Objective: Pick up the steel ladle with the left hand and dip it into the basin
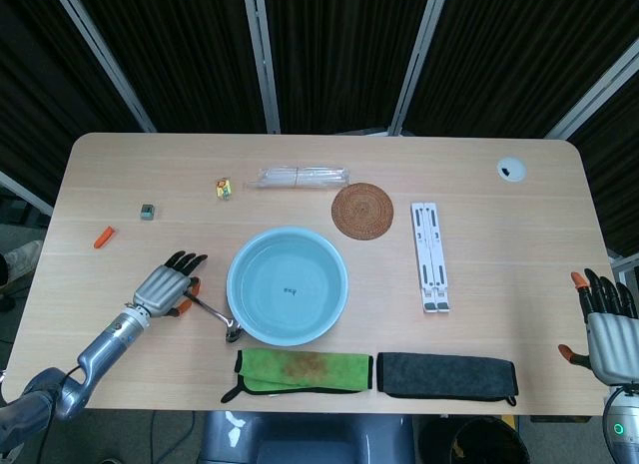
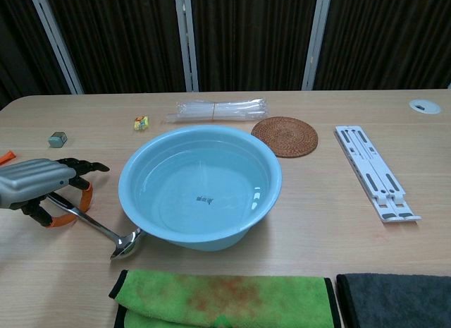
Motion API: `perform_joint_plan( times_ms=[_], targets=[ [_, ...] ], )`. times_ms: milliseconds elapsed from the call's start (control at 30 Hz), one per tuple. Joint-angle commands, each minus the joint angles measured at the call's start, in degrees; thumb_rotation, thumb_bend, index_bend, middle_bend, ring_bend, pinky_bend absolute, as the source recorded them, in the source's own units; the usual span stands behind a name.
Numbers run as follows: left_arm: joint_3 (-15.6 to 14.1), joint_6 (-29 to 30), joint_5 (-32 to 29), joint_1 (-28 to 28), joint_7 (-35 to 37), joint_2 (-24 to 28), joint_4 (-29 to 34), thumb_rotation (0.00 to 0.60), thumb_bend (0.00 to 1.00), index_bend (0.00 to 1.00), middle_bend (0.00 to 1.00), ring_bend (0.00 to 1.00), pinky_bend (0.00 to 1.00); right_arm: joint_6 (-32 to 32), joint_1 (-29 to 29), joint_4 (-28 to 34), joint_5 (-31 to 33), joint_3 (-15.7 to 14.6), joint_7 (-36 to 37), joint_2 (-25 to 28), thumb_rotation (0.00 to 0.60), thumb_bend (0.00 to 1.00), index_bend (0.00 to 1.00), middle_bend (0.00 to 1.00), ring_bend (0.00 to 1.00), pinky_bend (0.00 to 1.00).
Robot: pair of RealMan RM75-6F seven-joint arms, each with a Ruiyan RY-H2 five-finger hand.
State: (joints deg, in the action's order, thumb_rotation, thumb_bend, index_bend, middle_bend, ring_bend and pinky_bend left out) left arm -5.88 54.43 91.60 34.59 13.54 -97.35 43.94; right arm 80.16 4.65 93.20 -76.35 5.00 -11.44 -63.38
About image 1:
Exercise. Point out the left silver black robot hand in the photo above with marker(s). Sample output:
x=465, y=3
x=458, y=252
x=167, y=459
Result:
x=162, y=289

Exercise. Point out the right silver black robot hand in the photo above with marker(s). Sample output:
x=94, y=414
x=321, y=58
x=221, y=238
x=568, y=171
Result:
x=614, y=344

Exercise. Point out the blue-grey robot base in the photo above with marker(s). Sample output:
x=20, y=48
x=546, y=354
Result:
x=299, y=439

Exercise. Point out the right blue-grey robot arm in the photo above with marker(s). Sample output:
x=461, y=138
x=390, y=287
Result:
x=624, y=434

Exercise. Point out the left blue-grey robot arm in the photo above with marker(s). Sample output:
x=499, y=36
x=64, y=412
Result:
x=100, y=349

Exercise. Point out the loose orange fingertip cap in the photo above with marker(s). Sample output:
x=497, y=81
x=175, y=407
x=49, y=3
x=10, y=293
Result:
x=105, y=237

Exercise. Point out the small grey green box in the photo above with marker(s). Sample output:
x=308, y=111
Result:
x=148, y=212

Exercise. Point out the green folded microfiber cloth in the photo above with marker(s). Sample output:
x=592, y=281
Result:
x=259, y=369

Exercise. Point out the light blue round bowl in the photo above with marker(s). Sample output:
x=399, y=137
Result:
x=287, y=264

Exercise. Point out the beige sneaker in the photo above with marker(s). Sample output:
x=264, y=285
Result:
x=22, y=259

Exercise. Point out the black trash bin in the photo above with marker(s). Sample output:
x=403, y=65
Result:
x=489, y=444

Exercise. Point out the dark ribbed partition panel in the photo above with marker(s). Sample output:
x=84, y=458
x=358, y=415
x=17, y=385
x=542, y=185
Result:
x=175, y=50
x=40, y=85
x=339, y=50
x=619, y=174
x=509, y=45

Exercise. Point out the dark grey folded cloth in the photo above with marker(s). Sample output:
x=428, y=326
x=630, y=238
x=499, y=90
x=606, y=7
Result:
x=444, y=376

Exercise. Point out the clear plastic straw packet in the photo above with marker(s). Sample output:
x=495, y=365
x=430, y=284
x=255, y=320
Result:
x=299, y=178

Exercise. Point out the brown woven round coaster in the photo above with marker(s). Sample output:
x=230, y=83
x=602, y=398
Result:
x=363, y=211

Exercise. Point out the white folding laptop stand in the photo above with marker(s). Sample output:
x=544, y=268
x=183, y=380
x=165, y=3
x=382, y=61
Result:
x=419, y=244

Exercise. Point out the grey metal partition post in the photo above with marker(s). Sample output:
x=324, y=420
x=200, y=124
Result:
x=594, y=104
x=262, y=60
x=630, y=262
x=104, y=60
x=419, y=60
x=25, y=193

